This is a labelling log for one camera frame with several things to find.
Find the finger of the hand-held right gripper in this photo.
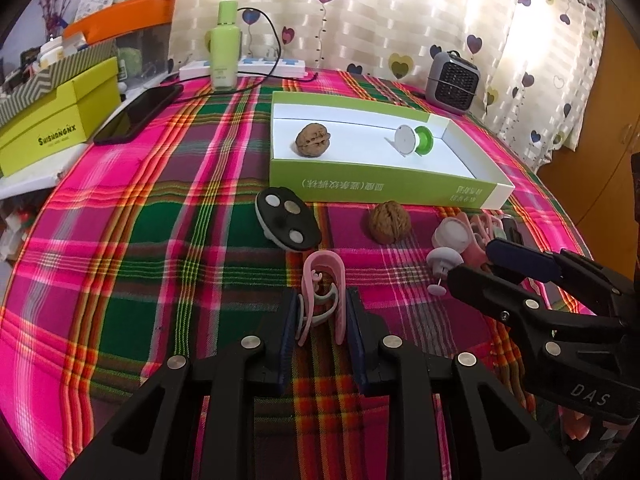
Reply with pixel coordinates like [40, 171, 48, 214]
[446, 265, 621, 361]
[486, 239, 640, 321]

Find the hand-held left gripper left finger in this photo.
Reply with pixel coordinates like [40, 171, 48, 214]
[60, 289, 302, 480]

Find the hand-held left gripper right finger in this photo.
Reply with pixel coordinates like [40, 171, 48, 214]
[346, 287, 581, 480]

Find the white mushroom-shaped knob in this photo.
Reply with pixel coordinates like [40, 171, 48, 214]
[426, 247, 465, 297]

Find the white round cap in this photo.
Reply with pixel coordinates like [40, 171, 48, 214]
[432, 217, 473, 256]

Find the pink clip with green pad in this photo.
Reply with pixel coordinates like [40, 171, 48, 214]
[470, 212, 507, 241]

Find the pink clip with white hook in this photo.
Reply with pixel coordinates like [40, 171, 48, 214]
[295, 250, 348, 346]

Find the brown walnut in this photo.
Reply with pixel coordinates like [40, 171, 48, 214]
[369, 201, 413, 244]
[295, 122, 332, 158]

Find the black oval magnet holder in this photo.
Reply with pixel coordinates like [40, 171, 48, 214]
[255, 186, 322, 251]

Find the green and white cardboard box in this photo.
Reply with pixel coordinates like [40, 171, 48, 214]
[269, 91, 516, 209]

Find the white and green suction hook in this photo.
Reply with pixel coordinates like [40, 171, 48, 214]
[385, 125, 435, 157]

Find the small grey heater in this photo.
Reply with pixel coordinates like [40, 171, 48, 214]
[425, 51, 480, 110]

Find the white and blue power strip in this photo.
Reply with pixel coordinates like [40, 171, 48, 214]
[179, 56, 307, 80]

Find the black smartphone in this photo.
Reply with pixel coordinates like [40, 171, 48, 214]
[93, 84, 185, 145]

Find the cream curtain with hearts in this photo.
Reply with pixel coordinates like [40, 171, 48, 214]
[167, 0, 608, 151]

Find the light green lotion bottle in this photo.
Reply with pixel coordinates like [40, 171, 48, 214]
[207, 0, 243, 92]

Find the white side shelf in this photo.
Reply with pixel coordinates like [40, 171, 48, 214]
[0, 145, 86, 201]

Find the lime green shoe box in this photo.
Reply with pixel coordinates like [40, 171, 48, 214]
[0, 57, 121, 178]

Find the clear plastic storage bin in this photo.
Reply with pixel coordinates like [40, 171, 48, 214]
[90, 25, 173, 92]

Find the grey zigzag patterned box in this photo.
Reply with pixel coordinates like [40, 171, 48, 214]
[0, 40, 118, 126]

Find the black charging cable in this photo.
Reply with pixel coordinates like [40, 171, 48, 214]
[190, 7, 321, 106]

